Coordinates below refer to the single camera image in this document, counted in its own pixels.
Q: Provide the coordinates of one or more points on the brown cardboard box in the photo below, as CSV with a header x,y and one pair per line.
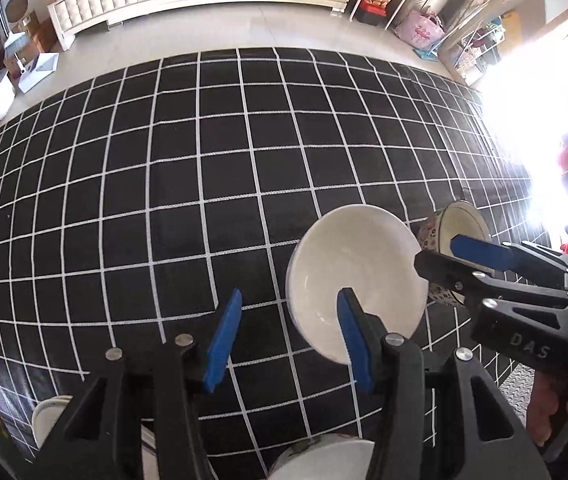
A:
x,y
43,35

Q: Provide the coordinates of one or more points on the person's right hand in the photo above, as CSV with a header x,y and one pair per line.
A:
x,y
551,410

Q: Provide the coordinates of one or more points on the plain white bowl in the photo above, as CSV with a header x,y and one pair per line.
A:
x,y
354,255

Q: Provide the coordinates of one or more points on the white bowl with red flower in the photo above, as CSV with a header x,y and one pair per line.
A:
x,y
324,465

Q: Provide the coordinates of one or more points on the brown round wall decor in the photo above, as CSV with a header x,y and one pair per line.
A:
x,y
16,7

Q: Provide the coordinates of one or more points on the arched floor mirror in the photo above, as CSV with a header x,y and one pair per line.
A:
x,y
509,0

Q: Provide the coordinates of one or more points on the blue patterned bowl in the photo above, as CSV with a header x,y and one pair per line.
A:
x,y
464,220

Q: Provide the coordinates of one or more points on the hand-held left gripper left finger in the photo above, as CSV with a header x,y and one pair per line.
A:
x,y
221,340

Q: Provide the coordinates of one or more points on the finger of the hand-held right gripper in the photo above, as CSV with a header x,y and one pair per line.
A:
x,y
479,251
444,272

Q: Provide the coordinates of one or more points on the white dustpan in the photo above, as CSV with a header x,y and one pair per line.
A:
x,y
38,70

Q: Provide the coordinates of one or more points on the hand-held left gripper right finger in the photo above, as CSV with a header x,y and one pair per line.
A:
x,y
356,345

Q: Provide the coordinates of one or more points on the pink bag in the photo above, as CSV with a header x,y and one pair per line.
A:
x,y
419,30

